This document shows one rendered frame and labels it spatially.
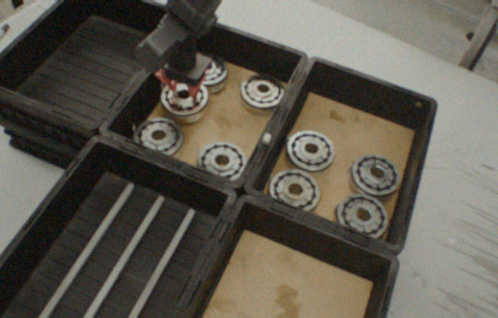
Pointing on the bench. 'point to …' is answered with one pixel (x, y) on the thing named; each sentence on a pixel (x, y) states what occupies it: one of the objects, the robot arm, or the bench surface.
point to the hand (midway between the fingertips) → (184, 92)
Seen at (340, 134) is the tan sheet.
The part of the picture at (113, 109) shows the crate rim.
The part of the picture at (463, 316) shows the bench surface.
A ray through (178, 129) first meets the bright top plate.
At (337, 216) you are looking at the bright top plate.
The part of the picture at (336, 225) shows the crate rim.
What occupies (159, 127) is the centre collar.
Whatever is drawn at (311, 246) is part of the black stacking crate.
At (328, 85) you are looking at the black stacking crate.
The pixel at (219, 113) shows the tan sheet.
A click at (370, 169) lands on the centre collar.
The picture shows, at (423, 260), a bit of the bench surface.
